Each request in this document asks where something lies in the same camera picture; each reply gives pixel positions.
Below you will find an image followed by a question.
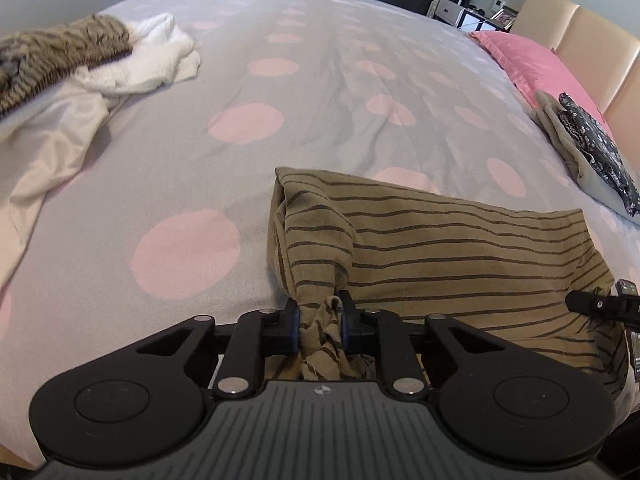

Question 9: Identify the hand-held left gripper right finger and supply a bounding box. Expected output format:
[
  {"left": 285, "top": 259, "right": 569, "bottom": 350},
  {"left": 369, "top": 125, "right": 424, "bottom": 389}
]
[{"left": 335, "top": 292, "right": 506, "bottom": 398}]

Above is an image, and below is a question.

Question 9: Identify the cream satin garment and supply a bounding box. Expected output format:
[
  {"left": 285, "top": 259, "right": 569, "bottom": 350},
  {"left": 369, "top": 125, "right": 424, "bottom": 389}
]
[{"left": 0, "top": 85, "right": 131, "bottom": 291}]

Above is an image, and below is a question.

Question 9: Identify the folded beige garment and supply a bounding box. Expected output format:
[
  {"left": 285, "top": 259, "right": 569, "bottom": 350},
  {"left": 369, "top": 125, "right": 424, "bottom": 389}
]
[{"left": 530, "top": 91, "right": 640, "bottom": 218}]

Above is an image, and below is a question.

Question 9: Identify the white bedside shelf unit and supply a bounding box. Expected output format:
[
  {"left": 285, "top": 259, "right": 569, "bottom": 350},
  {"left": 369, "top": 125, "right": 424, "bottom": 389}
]
[{"left": 427, "top": 0, "right": 501, "bottom": 32}]

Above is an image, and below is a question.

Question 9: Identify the beige padded headboard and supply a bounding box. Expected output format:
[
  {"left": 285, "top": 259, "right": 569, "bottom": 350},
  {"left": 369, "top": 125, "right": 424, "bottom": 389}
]
[{"left": 510, "top": 0, "right": 640, "bottom": 121}]

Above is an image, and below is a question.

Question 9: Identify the folded dark floral garment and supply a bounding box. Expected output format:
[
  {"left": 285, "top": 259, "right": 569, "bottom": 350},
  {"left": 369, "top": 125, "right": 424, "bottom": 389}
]
[{"left": 557, "top": 92, "right": 640, "bottom": 217}]

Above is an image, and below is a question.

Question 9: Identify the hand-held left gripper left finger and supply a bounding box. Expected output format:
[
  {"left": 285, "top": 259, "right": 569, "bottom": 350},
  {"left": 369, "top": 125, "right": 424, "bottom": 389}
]
[{"left": 135, "top": 300, "right": 302, "bottom": 398}]

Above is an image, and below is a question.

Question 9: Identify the brown zebra-striped garment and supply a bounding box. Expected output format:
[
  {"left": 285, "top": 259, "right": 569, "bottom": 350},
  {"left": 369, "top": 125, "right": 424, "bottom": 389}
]
[{"left": 0, "top": 14, "right": 135, "bottom": 118}]

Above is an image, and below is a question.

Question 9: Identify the white textured garment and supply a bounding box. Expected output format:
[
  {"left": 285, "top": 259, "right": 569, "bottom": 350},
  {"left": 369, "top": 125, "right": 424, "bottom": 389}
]
[{"left": 75, "top": 12, "right": 202, "bottom": 96}]

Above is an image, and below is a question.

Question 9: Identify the tan striped button shirt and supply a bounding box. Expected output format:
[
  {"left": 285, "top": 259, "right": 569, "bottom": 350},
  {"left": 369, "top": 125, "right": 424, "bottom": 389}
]
[{"left": 265, "top": 166, "right": 631, "bottom": 401}]

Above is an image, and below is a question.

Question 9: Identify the grey pink-dotted bed blanket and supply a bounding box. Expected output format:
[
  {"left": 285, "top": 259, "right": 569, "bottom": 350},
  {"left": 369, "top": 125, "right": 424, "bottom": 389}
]
[{"left": 0, "top": 0, "right": 640, "bottom": 466}]

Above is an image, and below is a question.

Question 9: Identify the small photo frame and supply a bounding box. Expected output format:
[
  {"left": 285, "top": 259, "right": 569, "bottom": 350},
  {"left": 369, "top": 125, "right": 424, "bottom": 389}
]
[{"left": 492, "top": 6, "right": 519, "bottom": 31}]

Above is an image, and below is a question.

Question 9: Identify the pink pillow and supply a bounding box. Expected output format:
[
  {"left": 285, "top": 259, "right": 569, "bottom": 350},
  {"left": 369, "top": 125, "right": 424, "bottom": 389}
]
[{"left": 470, "top": 30, "right": 613, "bottom": 133}]

